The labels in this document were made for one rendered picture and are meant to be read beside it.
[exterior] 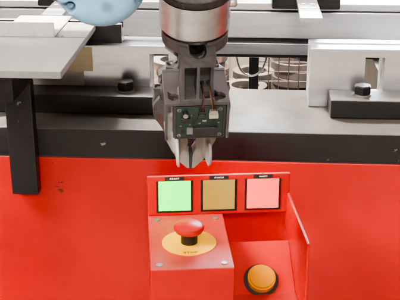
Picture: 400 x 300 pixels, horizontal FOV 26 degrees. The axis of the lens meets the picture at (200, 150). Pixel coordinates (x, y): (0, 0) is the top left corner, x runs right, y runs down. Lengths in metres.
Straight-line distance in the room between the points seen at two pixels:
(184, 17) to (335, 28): 0.77
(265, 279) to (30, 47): 0.46
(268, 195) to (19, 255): 0.42
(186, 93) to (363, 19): 0.74
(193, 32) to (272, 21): 0.73
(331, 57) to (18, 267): 0.59
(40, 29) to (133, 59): 0.16
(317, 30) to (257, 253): 0.55
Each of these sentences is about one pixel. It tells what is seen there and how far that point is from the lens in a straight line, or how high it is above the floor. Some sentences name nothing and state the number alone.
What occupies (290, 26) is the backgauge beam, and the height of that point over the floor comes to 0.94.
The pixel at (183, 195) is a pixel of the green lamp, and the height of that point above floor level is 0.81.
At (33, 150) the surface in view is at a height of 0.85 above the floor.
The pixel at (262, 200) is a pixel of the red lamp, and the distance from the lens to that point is 1.23.
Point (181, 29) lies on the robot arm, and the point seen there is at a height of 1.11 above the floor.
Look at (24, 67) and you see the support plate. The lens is 1.16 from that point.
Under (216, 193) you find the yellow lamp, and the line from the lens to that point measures 1.21.
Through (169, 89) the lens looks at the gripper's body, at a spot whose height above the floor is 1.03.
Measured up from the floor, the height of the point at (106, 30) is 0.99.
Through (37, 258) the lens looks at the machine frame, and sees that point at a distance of 1.40.
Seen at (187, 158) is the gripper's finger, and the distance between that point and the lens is 1.05.
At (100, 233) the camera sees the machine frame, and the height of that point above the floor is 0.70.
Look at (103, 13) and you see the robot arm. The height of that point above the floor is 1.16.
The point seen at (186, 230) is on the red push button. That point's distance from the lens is 1.12.
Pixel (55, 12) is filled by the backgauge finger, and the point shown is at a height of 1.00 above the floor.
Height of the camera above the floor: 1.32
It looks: 22 degrees down
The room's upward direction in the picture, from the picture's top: straight up
